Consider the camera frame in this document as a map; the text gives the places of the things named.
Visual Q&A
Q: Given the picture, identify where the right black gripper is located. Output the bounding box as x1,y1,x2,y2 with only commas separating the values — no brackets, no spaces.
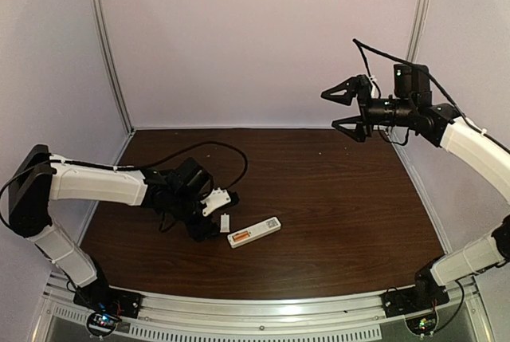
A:
322,77,415,143

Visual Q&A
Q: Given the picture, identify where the white battery cover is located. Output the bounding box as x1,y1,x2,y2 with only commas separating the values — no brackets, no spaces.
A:
220,214,230,234

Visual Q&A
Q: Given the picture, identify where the white remote control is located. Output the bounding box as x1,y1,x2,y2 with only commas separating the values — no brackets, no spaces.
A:
227,217,281,249

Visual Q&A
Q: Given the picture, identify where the orange battery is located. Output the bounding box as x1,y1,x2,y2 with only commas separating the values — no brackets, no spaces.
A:
233,233,249,242
233,231,250,242

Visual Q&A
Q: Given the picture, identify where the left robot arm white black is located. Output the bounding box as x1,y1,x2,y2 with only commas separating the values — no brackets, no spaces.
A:
1,144,231,313

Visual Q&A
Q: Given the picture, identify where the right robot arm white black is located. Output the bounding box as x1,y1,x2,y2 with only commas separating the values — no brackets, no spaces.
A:
320,62,509,312

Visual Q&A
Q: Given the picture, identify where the left round circuit board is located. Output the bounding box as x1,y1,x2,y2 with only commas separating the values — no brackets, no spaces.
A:
85,313,120,337

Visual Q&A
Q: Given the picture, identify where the round circuit board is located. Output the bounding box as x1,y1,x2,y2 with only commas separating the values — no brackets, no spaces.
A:
405,313,438,337
85,313,120,337

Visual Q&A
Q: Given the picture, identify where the right round circuit board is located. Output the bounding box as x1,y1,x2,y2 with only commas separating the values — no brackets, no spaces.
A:
405,313,438,337

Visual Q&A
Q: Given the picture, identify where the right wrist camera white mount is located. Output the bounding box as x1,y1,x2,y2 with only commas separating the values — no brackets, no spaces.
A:
362,75,382,98

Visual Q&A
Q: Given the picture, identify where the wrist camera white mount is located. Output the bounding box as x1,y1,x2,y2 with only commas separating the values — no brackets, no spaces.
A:
201,188,239,217
362,75,382,98

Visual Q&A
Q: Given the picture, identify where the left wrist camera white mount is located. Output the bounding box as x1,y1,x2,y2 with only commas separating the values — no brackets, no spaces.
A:
201,188,239,217

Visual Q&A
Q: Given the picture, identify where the right black camera cable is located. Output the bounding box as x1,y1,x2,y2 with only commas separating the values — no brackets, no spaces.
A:
352,37,510,151

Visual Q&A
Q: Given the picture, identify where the black camera cable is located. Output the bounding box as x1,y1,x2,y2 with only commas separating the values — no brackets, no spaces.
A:
115,141,249,190
352,37,510,151

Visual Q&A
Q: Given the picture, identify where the left black camera cable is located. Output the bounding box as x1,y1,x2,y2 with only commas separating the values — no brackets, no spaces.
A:
115,141,249,190

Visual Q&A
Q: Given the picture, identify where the front aluminium rail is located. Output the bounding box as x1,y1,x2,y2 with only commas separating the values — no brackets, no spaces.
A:
39,269,487,342

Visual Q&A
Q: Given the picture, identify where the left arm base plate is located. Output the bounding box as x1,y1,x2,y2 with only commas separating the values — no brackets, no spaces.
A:
73,282,142,319

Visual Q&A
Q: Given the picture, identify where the right aluminium frame post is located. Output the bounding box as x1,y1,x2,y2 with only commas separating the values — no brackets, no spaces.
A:
406,0,431,62

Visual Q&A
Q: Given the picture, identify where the aluminium frame post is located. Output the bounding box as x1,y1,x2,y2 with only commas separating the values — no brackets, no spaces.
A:
406,0,431,62
91,0,135,135

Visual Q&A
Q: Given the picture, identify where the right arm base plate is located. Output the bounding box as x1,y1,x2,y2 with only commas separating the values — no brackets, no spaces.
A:
380,286,449,318

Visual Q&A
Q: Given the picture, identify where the left aluminium frame post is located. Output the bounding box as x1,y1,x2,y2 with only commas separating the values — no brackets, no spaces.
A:
91,0,135,135

